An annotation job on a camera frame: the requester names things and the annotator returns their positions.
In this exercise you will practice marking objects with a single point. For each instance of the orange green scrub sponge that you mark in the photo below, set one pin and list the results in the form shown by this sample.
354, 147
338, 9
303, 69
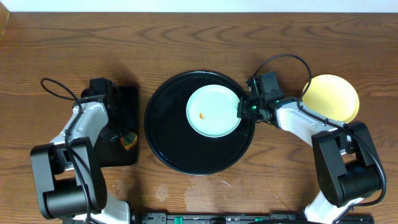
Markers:
129, 140

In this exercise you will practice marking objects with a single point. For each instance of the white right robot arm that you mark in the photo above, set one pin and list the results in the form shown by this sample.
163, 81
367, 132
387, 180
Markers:
349, 171

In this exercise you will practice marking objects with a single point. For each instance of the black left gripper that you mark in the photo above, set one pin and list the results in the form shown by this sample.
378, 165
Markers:
111, 138

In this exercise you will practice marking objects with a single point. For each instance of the yellow plate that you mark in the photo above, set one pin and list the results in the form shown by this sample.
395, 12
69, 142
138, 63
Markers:
333, 97

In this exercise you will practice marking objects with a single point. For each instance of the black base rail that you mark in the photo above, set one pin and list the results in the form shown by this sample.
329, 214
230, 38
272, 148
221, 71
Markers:
275, 218

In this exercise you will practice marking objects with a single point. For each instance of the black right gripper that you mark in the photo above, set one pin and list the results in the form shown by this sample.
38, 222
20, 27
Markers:
242, 112

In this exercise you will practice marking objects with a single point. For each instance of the black rectangular tray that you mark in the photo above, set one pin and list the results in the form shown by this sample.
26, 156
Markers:
112, 153

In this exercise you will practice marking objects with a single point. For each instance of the mint plate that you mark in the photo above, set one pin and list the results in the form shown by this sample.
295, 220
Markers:
212, 111

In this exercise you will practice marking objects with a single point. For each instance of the black round tray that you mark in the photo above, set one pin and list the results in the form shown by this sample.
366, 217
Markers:
176, 143

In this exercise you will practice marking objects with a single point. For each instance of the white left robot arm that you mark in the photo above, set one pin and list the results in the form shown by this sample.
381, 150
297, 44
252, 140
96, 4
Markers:
68, 179

